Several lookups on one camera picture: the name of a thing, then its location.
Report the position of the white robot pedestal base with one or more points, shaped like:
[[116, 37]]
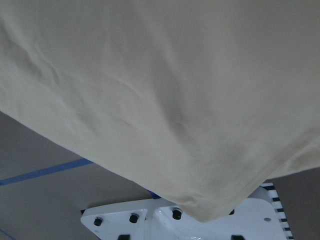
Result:
[[259, 217]]

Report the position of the cream long-sleeve printed shirt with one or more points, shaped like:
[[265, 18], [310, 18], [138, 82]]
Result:
[[199, 101]]

